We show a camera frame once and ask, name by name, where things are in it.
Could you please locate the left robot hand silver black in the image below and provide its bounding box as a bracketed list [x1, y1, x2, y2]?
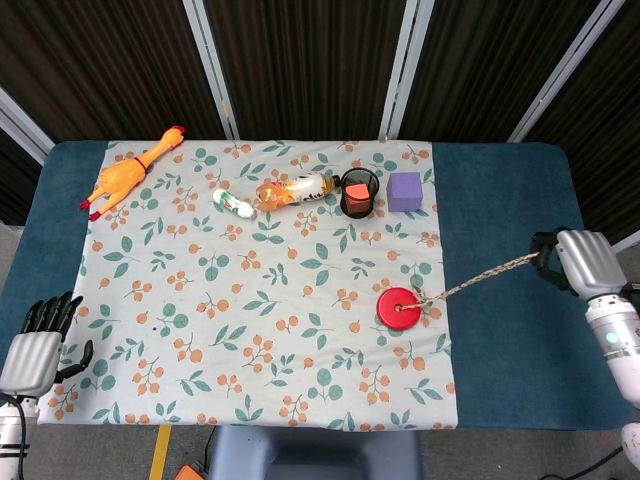
[0, 291, 95, 399]

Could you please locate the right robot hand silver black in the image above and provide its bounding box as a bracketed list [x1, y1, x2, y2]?
[529, 227, 629, 302]

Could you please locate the braided beige rope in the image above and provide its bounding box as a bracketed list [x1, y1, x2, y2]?
[396, 250, 543, 314]

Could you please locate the red disc with centre hole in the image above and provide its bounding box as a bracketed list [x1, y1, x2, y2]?
[375, 285, 426, 333]

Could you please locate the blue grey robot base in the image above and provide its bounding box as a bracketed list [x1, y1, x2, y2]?
[206, 424, 424, 480]

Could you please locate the teal blue table cover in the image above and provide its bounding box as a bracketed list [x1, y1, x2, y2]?
[0, 139, 639, 433]

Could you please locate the brown pleated screen panel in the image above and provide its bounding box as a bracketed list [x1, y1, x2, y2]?
[0, 0, 229, 152]
[0, 128, 40, 227]
[204, 0, 409, 143]
[399, 0, 599, 143]
[528, 0, 640, 247]

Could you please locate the yellow floor tape strip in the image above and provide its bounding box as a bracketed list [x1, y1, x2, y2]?
[148, 424, 174, 480]

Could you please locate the purple foam cube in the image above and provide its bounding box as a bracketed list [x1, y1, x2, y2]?
[385, 171, 424, 214]

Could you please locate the orange rubber chicken toy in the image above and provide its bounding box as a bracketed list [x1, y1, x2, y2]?
[79, 125, 188, 223]

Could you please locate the floral leaf print tablecloth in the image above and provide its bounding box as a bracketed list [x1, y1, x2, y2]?
[36, 139, 459, 433]

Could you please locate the orange foam cube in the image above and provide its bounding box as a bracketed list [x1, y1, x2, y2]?
[345, 183, 373, 213]

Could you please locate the black mesh pen holder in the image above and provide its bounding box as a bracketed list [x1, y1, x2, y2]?
[339, 167, 376, 220]

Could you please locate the small white green bottle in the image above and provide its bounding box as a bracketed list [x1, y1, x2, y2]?
[211, 187, 258, 221]

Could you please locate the orange drink plastic bottle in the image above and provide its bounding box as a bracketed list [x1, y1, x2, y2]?
[255, 170, 343, 214]

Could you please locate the white screen frame post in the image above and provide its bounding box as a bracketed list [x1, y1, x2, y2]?
[0, 86, 56, 167]
[508, 0, 629, 144]
[383, 0, 436, 143]
[181, 0, 242, 141]
[611, 233, 640, 255]

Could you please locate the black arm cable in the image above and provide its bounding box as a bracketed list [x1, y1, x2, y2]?
[0, 393, 30, 480]

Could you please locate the black floor cable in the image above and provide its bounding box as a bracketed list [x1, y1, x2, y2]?
[568, 443, 627, 480]
[198, 428, 217, 464]

